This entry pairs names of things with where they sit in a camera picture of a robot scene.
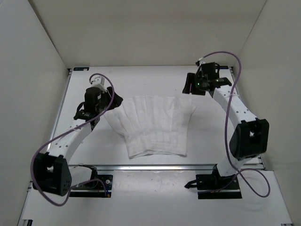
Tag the left blue corner label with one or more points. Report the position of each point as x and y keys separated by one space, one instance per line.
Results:
x=80 y=68

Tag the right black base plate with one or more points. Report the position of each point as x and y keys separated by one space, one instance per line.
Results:
x=225 y=189

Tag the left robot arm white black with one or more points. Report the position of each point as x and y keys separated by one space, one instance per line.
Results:
x=50 y=171

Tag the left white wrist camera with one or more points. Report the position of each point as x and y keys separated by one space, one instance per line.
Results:
x=98 y=82

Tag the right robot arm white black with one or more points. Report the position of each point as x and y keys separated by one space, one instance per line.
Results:
x=250 y=136

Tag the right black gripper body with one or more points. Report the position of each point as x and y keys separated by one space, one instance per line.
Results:
x=197 y=87

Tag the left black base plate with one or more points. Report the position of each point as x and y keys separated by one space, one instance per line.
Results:
x=95 y=189

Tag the white pleated skirt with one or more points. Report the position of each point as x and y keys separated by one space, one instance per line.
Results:
x=153 y=125

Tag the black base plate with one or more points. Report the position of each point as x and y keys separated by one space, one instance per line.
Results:
x=95 y=189
x=225 y=189

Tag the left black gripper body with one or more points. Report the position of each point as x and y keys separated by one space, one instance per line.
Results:
x=106 y=98

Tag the right blue corner label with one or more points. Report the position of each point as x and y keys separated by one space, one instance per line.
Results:
x=221 y=67

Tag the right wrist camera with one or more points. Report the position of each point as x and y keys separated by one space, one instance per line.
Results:
x=200 y=62

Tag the blue corner label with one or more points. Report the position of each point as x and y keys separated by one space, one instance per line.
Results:
x=80 y=68
x=221 y=67

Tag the aluminium front rail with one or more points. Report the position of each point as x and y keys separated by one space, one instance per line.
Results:
x=155 y=167

